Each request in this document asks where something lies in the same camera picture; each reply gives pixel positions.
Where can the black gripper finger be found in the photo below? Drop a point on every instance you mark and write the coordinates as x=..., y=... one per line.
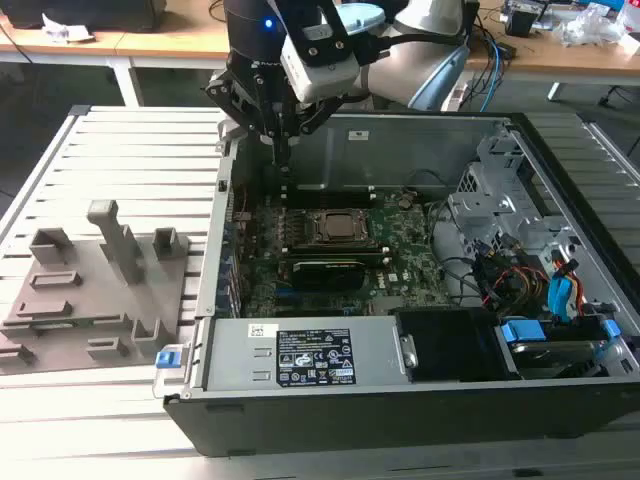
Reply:
x=312, y=122
x=235, y=107

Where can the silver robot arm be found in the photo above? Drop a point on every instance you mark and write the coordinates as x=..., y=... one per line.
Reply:
x=395, y=75

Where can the black RAM slot bank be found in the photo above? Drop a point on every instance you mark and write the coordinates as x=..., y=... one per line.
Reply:
x=330, y=201
x=340, y=252

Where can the wooden desk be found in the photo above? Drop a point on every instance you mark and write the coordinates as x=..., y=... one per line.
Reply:
x=175, y=45

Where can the CPU socket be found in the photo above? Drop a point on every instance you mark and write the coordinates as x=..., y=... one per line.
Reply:
x=312, y=227

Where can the CPU chip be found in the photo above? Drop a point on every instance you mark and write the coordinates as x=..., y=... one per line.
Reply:
x=345, y=226

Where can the coin cell battery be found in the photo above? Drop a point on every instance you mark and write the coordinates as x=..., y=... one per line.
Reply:
x=406, y=202

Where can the white power strip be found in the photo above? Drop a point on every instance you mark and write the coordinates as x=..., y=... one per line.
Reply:
x=455, y=97

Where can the green motherboard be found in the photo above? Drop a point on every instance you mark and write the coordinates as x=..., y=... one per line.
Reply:
x=405, y=240

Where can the black box on desk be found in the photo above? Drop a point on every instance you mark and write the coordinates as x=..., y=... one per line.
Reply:
x=100, y=15

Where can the black graphics card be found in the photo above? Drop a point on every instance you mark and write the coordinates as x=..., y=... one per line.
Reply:
x=327, y=275

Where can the white crumpled paper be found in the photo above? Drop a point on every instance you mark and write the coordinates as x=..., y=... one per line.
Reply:
x=65, y=32

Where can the silver metal drive cage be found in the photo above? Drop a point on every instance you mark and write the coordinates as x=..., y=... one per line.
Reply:
x=500, y=210

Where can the small black box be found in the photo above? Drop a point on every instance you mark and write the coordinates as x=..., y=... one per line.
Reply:
x=522, y=22

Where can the grey parts rack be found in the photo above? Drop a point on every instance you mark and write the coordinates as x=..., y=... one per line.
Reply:
x=80, y=295

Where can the silver power supply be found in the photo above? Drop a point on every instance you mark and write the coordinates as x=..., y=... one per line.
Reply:
x=240, y=360

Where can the blue case latch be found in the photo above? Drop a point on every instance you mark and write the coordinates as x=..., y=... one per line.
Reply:
x=167, y=360

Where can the clear plastic bag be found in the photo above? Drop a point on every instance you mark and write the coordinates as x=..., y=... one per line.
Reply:
x=590, y=25

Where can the blue disk carrier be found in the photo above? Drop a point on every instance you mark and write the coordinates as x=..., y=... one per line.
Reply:
x=522, y=332

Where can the black chair leg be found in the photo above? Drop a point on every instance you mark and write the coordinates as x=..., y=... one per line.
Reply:
x=612, y=95

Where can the black open PC case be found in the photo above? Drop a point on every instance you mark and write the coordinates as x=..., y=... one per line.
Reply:
x=350, y=425

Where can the silver hard disk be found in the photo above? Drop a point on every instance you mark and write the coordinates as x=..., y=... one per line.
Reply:
x=540, y=352

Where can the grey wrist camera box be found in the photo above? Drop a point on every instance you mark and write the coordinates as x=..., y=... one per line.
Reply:
x=325, y=80

